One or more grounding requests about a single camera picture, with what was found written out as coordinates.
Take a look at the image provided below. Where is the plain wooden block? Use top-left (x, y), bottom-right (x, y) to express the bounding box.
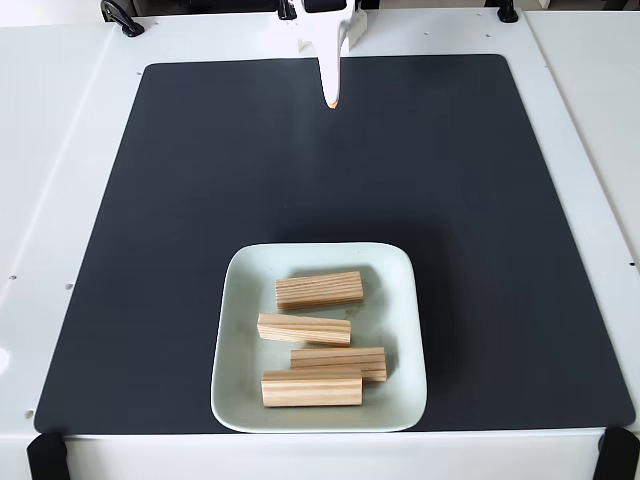
top-left (274, 270), bottom-right (365, 313)
top-left (260, 367), bottom-right (364, 410)

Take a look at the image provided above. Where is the grooved wooden block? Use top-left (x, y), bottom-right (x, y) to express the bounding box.
top-left (290, 347), bottom-right (389, 384)
top-left (256, 312), bottom-right (353, 349)

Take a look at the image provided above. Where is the pale green square plate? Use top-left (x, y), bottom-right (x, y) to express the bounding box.
top-left (209, 242), bottom-right (429, 434)

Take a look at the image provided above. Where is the black rubber mat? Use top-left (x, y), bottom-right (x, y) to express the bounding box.
top-left (33, 53), bottom-right (636, 435)

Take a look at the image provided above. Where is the black corner bracket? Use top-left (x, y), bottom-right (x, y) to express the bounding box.
top-left (592, 427), bottom-right (640, 480)
top-left (26, 432), bottom-right (70, 480)

